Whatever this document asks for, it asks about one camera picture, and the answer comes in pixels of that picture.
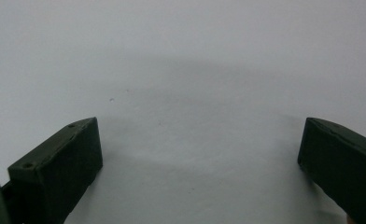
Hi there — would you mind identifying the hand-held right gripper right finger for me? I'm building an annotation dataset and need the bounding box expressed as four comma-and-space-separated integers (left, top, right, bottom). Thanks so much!
297, 117, 366, 224

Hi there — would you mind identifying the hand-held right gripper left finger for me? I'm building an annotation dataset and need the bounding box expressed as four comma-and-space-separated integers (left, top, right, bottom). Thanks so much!
7, 117, 104, 224

